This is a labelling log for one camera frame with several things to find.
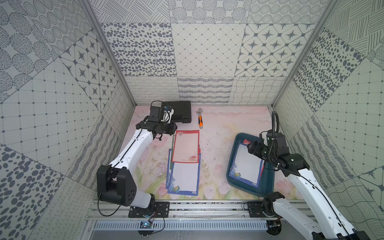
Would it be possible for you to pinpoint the teal plastic storage box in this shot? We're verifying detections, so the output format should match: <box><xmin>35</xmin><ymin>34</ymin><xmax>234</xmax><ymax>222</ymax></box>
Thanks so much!
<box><xmin>226</xmin><ymin>133</ymin><xmax>275</xmax><ymax>197</ymax></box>

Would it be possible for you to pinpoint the blue floral stationery paper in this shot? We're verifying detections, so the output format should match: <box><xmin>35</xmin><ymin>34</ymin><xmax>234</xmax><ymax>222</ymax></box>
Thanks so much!
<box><xmin>166</xmin><ymin>149</ymin><xmax>200</xmax><ymax>196</ymax></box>
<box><xmin>229</xmin><ymin>143</ymin><xmax>264</xmax><ymax>188</ymax></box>

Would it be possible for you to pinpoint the green bordered scalloped stationery paper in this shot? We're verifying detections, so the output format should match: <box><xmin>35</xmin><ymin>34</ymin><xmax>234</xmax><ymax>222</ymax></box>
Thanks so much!
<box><xmin>169</xmin><ymin>136</ymin><xmax>201</xmax><ymax>170</ymax></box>

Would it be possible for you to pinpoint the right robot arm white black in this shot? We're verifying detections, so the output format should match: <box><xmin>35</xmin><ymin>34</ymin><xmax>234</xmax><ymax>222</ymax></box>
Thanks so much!
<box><xmin>247</xmin><ymin>111</ymin><xmax>369</xmax><ymax>240</ymax></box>

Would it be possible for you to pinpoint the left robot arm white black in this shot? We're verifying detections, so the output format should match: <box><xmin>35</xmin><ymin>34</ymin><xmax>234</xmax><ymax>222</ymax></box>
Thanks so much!
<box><xmin>96</xmin><ymin>102</ymin><xmax>177</xmax><ymax>215</ymax></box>

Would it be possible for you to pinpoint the black plastic tool case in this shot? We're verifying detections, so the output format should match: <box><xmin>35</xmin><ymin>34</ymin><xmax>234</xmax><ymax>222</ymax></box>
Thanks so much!
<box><xmin>163</xmin><ymin>101</ymin><xmax>192</xmax><ymax>124</ymax></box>

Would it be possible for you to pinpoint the right round circuit board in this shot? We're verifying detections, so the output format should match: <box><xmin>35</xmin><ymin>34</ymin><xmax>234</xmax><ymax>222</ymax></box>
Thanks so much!
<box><xmin>267</xmin><ymin>221</ymin><xmax>282</xmax><ymax>236</ymax></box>

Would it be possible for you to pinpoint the left green circuit board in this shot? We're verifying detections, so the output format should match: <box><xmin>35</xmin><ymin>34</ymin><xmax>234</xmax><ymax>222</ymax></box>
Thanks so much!
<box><xmin>138</xmin><ymin>221</ymin><xmax>154</xmax><ymax>237</ymax></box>

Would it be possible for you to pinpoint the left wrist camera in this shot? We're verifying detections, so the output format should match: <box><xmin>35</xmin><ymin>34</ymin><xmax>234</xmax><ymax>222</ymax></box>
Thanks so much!
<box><xmin>162</xmin><ymin>106</ymin><xmax>174</xmax><ymax>124</ymax></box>

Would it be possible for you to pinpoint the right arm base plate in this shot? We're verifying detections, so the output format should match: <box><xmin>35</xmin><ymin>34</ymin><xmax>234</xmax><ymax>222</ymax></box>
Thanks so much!
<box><xmin>246</xmin><ymin>201</ymin><xmax>269</xmax><ymax>218</ymax></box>

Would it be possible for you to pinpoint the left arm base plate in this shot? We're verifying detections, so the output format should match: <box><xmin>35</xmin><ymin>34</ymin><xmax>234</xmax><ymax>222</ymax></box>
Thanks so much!
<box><xmin>129</xmin><ymin>201</ymin><xmax>170</xmax><ymax>218</ymax></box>

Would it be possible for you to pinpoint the aluminium mounting rail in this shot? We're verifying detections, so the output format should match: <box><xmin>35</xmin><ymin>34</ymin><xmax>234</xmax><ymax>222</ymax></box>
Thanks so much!
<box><xmin>85</xmin><ymin>200</ymin><xmax>278</xmax><ymax>220</ymax></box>

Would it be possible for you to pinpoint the white slotted cable duct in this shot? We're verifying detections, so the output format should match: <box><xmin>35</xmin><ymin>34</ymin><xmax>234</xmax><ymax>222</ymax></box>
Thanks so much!
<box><xmin>94</xmin><ymin>220</ymin><xmax>268</xmax><ymax>231</ymax></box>

